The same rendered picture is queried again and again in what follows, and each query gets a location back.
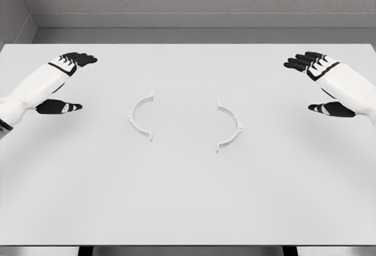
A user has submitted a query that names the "wide white table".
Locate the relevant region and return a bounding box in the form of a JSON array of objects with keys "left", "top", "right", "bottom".
[{"left": 0, "top": 43, "right": 376, "bottom": 256}]

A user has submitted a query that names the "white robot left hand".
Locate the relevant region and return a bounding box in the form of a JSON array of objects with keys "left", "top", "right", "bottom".
[{"left": 12, "top": 52, "right": 98, "bottom": 117}]

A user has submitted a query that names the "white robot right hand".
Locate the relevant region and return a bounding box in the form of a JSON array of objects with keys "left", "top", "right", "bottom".
[{"left": 283, "top": 51, "right": 376, "bottom": 119}]

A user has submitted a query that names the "white half-ring pipe clamp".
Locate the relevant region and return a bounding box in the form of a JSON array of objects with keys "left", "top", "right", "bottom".
[
  {"left": 127, "top": 90, "right": 155, "bottom": 143},
  {"left": 216, "top": 99, "right": 245, "bottom": 154}
]

